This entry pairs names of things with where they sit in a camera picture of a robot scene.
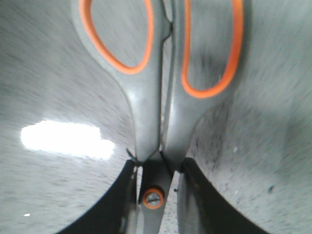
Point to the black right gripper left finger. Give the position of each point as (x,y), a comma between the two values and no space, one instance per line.
(116,211)

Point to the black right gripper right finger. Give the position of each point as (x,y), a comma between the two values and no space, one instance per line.
(204,211)

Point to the grey orange scissors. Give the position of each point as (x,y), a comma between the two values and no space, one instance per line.
(165,108)

